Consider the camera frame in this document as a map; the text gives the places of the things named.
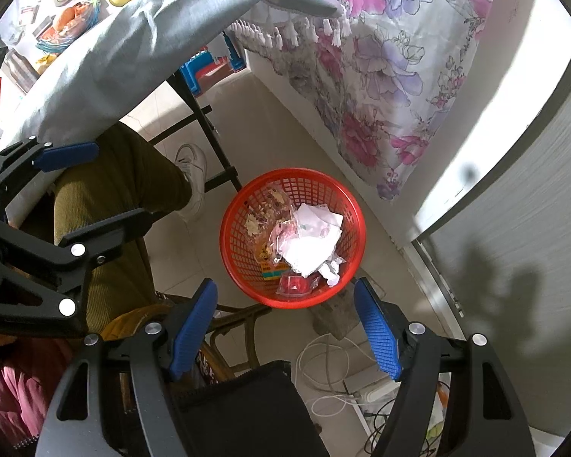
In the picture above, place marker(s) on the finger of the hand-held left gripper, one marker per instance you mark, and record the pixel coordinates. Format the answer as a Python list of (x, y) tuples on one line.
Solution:
[(66, 156), (109, 233)]

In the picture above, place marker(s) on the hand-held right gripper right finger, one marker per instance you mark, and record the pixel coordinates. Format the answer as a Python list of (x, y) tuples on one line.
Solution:
[(378, 333)]

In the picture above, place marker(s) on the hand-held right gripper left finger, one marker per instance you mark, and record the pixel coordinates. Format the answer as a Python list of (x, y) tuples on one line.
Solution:
[(192, 328)]

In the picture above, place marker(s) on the red plastic mesh basket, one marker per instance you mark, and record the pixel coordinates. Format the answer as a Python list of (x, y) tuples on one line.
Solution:
[(240, 228)]

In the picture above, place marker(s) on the clear plastic bag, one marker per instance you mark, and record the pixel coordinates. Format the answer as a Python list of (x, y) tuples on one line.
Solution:
[(283, 243)]

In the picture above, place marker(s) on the yellow printed snack packet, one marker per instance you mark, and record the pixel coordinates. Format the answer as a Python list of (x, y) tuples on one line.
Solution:
[(266, 221)]

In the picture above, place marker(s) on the bamboo chair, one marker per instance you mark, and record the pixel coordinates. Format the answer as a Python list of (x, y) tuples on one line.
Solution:
[(238, 328)]

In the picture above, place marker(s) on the person's olive trouser leg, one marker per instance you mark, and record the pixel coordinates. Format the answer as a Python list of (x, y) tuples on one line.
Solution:
[(109, 185)]

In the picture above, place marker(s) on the white power strip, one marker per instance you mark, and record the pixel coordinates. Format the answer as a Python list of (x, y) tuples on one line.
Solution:
[(373, 394)]

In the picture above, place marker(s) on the person's white shoe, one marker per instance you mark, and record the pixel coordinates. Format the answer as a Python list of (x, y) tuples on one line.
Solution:
[(192, 176)]

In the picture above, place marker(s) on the grey white feather-print tablecloth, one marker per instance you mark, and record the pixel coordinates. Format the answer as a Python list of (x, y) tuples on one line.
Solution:
[(123, 47)]

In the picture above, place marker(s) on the glass fruit bowl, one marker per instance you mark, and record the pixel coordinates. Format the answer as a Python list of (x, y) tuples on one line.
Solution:
[(69, 28)]

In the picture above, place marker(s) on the blue plastic stool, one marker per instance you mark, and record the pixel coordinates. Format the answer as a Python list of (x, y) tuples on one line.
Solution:
[(209, 64)]

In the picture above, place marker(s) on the pink cloth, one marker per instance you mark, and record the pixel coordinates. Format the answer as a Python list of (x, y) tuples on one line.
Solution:
[(9, 390)]

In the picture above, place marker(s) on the pink floral sheet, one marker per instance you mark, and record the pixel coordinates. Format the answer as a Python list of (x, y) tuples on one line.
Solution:
[(385, 57)]

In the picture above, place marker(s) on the black metal table frame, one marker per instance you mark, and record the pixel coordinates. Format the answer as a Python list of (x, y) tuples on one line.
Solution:
[(204, 123)]

